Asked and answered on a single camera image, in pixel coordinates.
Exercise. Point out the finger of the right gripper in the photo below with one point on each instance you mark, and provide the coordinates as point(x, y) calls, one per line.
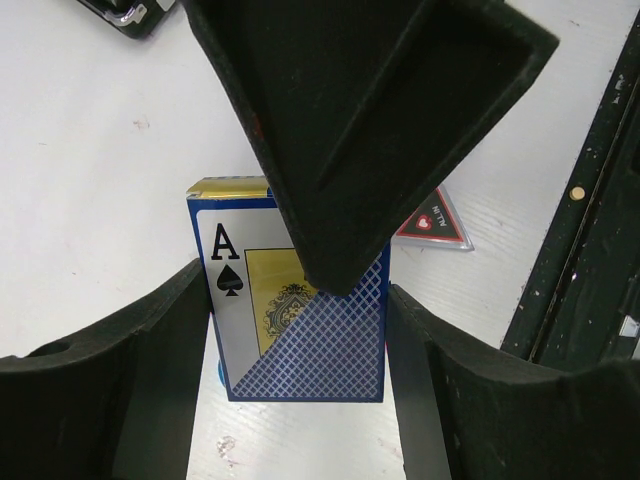
point(357, 110)

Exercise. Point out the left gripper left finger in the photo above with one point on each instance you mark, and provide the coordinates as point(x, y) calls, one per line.
point(115, 400)

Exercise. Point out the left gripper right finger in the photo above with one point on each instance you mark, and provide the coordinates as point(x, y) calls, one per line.
point(466, 410)

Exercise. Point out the blue playing card deck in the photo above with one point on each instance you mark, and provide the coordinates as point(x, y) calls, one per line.
point(279, 338)

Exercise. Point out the blue round button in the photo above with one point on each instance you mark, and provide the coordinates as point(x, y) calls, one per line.
point(220, 375)

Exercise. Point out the triangular all-in marker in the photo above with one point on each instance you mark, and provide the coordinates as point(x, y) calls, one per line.
point(435, 223)

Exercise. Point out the black poker chip case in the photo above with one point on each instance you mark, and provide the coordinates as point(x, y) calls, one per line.
point(136, 19)

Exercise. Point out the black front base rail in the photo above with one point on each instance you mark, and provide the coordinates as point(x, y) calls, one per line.
point(580, 305)

